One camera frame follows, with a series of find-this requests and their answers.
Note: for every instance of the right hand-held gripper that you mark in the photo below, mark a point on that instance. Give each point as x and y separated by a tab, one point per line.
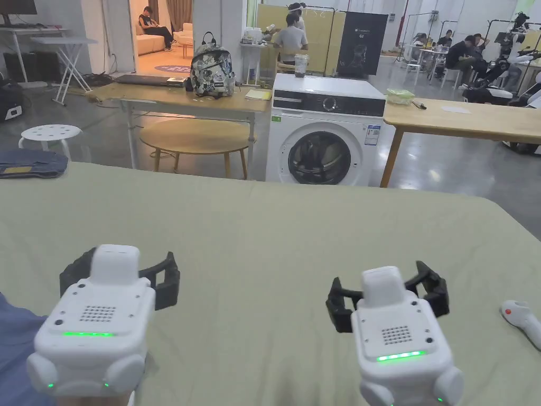
397	338

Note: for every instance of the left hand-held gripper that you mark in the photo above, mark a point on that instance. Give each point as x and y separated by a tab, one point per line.
95	334

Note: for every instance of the person's left hand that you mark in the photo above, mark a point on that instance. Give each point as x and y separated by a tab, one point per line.
95	401

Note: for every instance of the blue shirt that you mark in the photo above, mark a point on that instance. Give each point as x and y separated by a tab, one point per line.
17	347

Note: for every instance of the white hand controller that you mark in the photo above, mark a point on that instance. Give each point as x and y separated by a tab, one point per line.
522	323

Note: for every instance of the bed with pale green sheet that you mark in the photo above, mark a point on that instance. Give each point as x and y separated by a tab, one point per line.
262	237

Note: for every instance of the folded denim jeans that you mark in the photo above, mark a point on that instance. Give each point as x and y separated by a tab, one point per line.
29	163

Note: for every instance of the white washing machine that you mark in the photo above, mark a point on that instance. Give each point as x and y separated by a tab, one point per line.
325	127

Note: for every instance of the black bag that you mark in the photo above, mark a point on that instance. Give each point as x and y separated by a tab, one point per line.
9	101

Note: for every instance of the cream sofa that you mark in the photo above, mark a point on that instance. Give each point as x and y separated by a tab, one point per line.
148	42

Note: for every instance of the group of people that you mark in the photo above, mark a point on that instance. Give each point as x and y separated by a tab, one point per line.
458	55

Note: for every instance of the black standing banner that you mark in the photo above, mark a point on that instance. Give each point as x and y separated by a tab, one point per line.
362	44

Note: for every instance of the white desk with monitor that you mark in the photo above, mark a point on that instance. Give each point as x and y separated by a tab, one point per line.
25	30

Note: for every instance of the white robot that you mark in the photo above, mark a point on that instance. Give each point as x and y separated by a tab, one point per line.
507	63

